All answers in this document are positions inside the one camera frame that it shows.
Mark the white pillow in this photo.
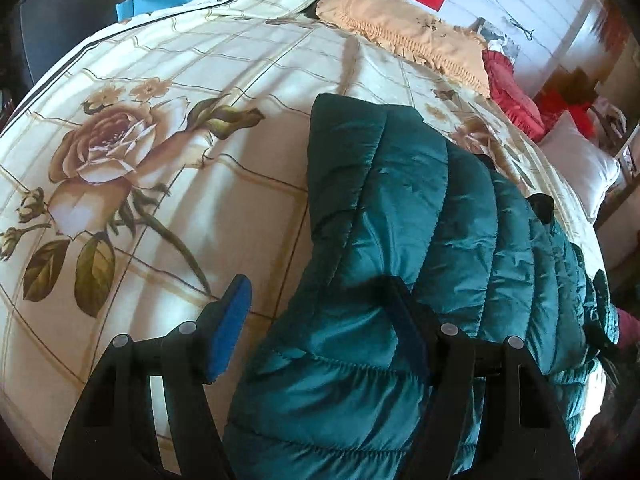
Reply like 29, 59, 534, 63
538, 110, 620, 224

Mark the red ruffled pillow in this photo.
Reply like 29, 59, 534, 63
483, 50, 546, 142

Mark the orange fringed pillow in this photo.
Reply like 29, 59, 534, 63
316, 0, 490, 98

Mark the photo picture at headboard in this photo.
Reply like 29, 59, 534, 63
472, 18, 521, 64

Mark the grey wardrobe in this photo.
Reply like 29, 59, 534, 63
8, 0, 124, 96

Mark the floral cream bed quilt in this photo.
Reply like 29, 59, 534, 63
1, 0, 605, 471

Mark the dark green puffer jacket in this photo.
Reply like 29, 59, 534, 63
224, 93, 617, 479

